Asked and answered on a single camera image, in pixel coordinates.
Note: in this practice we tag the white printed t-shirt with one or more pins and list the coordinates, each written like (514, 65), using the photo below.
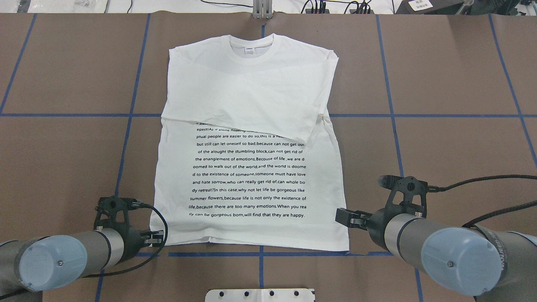
(247, 152)

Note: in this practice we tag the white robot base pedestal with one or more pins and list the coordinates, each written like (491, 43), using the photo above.
(261, 295)

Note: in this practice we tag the clear plastic sheet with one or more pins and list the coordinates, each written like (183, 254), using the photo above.
(62, 6)

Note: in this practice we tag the aluminium frame post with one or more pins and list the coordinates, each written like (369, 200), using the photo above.
(263, 9)

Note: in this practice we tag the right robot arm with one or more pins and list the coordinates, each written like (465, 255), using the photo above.
(487, 265)

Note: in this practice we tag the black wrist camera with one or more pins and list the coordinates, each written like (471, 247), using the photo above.
(408, 196)
(112, 212)

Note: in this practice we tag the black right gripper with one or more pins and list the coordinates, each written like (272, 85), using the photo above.
(376, 221)

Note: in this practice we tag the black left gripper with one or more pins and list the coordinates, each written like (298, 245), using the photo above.
(132, 243)

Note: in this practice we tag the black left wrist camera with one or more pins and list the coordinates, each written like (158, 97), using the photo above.
(112, 212)

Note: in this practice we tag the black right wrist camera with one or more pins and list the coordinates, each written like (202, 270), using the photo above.
(408, 196)

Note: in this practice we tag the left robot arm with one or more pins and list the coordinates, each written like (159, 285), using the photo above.
(46, 263)

